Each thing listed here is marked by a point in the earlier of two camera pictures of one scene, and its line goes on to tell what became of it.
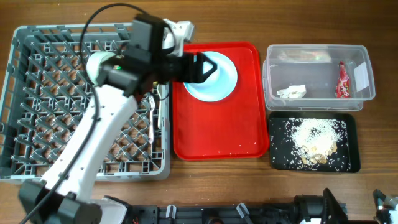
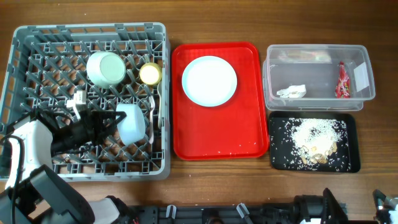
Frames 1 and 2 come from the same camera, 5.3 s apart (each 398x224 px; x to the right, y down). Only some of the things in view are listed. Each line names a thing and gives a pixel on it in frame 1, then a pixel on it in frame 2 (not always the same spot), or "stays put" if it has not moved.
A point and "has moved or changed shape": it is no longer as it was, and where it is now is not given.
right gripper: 379,196 stays put
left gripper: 189,73 to 90,117
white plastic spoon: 160,111 stays put
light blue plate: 220,85 has moved or changed shape
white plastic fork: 152,106 stays put
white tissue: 296,91 stays put
